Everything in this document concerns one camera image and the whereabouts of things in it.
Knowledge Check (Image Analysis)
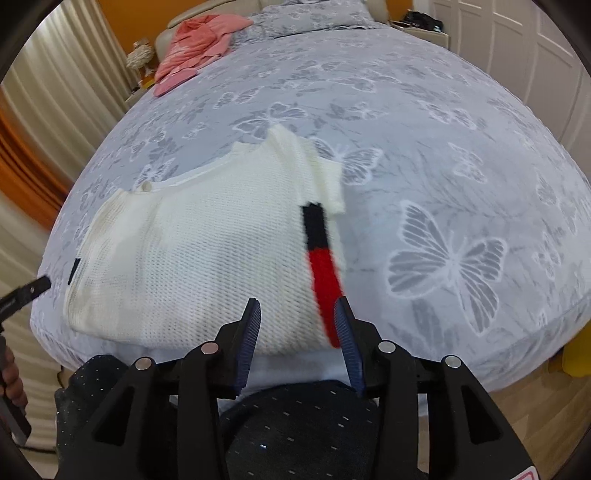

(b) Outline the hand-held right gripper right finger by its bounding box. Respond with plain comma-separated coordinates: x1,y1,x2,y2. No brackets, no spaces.
333,296,532,480

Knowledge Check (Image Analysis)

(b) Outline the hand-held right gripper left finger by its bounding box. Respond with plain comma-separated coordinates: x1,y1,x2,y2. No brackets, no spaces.
65,298,262,480

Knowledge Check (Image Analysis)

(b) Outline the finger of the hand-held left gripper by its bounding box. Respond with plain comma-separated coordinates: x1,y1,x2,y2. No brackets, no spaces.
0,275,52,324

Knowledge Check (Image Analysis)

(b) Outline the white red black knit sweater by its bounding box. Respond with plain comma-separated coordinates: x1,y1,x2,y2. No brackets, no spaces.
62,124,348,357

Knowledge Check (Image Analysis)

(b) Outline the pink clothes pile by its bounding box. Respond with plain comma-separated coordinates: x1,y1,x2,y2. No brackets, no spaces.
153,14,254,97

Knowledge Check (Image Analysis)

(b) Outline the person's left hand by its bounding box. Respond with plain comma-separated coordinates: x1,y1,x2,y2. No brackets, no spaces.
0,344,27,410

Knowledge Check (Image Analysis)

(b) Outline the person's left leg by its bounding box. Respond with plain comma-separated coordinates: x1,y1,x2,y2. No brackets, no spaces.
54,355,140,480

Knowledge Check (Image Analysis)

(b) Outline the person's leg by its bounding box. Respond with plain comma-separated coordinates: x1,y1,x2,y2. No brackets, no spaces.
218,379,431,480
54,355,140,480

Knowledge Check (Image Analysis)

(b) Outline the person's right leg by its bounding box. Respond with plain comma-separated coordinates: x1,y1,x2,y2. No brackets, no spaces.
218,379,431,480

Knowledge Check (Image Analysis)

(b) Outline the orange curtain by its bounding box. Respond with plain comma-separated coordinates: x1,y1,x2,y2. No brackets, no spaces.
0,88,71,228

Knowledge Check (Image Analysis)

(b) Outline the bed with grey butterfly sheet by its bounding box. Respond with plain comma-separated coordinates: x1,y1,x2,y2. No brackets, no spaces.
30,0,591,407

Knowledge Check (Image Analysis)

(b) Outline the cream pleated curtain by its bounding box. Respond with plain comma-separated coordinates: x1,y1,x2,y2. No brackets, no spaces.
0,0,133,197

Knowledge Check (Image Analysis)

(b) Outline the yellow stool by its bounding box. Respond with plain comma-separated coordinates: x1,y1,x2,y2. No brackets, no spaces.
560,331,591,378

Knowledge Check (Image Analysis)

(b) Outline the white nightstand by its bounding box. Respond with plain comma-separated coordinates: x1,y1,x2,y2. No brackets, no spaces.
123,74,158,103
388,18,452,50

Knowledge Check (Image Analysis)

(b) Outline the white feather table lamp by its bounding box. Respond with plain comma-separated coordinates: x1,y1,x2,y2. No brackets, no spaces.
126,39,154,78

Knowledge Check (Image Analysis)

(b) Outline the small grey butterfly pillow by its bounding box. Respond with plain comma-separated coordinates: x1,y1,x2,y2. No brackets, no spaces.
228,16,271,48

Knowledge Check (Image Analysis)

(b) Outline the large grey butterfly pillow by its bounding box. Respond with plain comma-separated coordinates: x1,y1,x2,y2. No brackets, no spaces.
256,0,372,37

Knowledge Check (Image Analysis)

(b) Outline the black bag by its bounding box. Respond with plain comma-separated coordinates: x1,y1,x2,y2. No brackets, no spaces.
401,10,445,31

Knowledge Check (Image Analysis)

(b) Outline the white panelled wardrobe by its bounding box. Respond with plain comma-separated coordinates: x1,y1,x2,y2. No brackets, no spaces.
429,0,591,145

